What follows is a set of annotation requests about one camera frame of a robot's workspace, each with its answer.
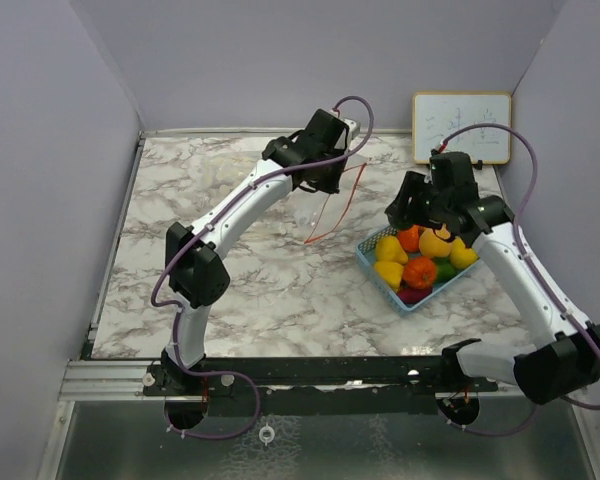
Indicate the yellow toy pepper lower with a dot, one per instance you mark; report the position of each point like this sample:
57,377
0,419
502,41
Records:
391,273

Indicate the clear zip bag orange zipper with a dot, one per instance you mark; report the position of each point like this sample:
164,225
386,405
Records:
301,216

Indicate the light blue perforated basket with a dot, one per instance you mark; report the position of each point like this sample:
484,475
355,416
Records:
366,259

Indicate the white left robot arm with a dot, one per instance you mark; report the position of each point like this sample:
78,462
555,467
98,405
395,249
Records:
195,255

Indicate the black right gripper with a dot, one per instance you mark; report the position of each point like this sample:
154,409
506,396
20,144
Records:
413,185

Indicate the orange toy pumpkin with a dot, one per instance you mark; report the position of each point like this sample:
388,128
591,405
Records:
419,273

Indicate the yellow toy lemon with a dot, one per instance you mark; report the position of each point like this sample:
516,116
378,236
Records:
461,256

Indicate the orange yellow toy mango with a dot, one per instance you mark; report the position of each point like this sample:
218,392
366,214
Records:
435,243

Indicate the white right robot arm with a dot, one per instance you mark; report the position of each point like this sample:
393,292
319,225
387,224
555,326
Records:
565,355

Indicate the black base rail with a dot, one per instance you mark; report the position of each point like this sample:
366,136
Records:
308,386

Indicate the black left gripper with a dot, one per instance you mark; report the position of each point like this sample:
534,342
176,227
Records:
325,186

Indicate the yellow toy pepper upper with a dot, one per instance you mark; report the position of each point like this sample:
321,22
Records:
389,249

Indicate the yellow toy pepper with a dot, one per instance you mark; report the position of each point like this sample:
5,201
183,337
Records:
391,273
389,249

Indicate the purple toy eggplant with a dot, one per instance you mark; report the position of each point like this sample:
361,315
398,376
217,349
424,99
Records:
412,296

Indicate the aluminium frame rail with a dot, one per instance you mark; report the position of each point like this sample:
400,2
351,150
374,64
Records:
109,380

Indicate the orange toy pepper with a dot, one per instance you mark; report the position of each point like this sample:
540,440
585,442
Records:
409,239

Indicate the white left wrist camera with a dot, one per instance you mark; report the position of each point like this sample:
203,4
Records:
352,130

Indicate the small whiteboard with writing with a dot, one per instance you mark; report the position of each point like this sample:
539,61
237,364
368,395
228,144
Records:
462,115

